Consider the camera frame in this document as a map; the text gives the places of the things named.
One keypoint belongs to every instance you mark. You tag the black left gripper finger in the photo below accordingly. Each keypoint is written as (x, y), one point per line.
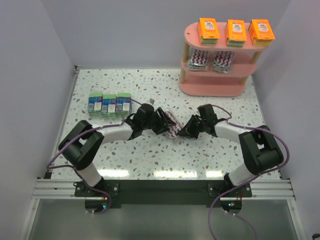
(160, 128)
(164, 118)

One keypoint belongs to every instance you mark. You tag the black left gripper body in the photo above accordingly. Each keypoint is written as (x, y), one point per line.
(158, 121)

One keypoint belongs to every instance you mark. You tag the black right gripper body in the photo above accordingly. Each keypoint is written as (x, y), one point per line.
(197, 124)

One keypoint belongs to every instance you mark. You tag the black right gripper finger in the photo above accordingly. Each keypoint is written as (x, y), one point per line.
(192, 132)
(193, 121)

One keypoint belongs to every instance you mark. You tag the purple striped sponge pack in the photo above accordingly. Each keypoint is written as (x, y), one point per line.
(172, 133)
(222, 61)
(197, 59)

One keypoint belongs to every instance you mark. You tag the blue green sponge pack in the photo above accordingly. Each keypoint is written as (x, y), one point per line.
(94, 106)
(108, 107)
(123, 104)

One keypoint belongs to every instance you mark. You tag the orange green Sponge Daddy box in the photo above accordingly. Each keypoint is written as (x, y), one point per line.
(208, 32)

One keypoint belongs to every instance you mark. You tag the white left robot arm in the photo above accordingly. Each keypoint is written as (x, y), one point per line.
(82, 143)

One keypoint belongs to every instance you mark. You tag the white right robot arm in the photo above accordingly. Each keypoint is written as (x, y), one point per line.
(260, 150)

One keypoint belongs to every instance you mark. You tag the pink three-tier shelf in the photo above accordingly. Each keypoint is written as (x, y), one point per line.
(208, 82)

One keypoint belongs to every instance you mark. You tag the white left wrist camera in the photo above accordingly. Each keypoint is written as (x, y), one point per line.
(151, 101)

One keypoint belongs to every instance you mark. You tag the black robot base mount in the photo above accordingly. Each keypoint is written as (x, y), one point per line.
(157, 192)

